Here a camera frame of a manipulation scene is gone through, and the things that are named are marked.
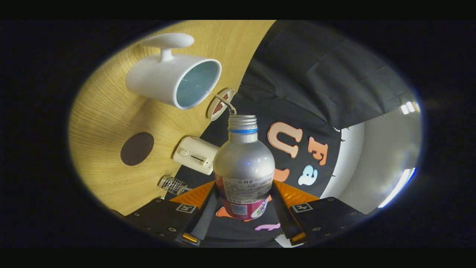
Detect metal wire holder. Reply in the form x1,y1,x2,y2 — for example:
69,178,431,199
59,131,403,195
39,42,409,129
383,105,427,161
158,176,192,196

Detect striped ceiling light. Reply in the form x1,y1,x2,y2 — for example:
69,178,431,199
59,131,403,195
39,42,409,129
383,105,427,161
400,100,421,114

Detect white cup with knob handle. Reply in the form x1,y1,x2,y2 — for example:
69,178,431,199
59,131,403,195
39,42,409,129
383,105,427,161
125,33,222,110

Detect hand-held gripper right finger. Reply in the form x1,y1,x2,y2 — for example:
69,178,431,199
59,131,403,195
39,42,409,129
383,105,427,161
270,180,367,246

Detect white toaster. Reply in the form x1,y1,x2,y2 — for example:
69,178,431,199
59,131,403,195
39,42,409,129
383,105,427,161
173,136,220,175

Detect wooden table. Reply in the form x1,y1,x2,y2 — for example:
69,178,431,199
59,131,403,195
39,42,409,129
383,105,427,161
69,20,276,216

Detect dark brown round coaster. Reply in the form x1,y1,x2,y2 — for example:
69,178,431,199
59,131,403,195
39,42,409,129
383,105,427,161
120,132,155,166

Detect silver juice bottle red label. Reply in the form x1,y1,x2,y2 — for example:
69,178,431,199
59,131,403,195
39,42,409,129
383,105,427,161
213,115,276,220

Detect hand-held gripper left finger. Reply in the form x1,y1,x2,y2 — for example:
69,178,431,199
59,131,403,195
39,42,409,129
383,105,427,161
125,181,220,246

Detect white plate with red food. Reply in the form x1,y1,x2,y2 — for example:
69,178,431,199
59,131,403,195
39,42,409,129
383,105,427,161
207,88,235,121

